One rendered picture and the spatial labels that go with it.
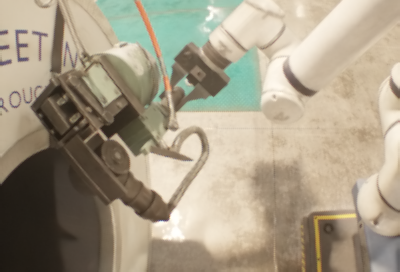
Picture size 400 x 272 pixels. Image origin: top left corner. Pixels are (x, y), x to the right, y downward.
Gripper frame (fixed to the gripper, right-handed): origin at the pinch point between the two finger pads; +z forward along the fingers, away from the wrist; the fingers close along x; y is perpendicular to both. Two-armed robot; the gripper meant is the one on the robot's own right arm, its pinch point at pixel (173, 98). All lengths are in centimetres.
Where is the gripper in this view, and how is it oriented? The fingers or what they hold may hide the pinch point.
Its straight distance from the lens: 73.5
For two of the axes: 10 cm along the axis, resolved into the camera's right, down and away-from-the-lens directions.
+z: -6.7, 6.1, 4.2
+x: 7.2, 6.8, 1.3
